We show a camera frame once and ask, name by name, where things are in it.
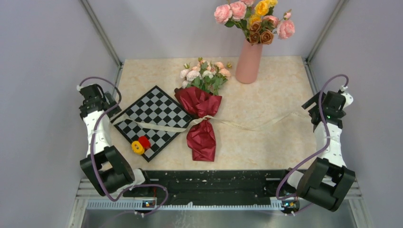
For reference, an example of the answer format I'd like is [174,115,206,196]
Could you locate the cream ribbon with gold lettering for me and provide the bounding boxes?
[110,112,310,133]

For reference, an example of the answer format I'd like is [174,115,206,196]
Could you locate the red paper flower bouquet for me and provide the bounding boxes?
[174,57,231,162]

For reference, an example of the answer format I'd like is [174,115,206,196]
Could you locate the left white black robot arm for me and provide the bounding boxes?
[77,84,153,196]

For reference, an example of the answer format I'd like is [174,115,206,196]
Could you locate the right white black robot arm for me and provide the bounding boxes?
[278,91,355,212]

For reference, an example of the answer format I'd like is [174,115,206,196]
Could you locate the pink ceramic vase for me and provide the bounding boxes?
[235,40,263,84]

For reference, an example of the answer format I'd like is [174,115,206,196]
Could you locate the artificial roses in vase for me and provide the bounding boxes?
[214,0,295,45]

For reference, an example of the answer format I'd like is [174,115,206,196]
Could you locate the black white chessboard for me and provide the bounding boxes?
[112,86,193,162]

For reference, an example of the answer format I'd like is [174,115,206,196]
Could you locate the red toy block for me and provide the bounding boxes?
[138,136,151,150]

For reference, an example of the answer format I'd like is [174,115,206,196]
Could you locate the yellow toy block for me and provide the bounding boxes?
[131,141,145,155]

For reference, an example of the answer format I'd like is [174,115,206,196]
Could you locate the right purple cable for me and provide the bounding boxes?
[275,74,350,216]

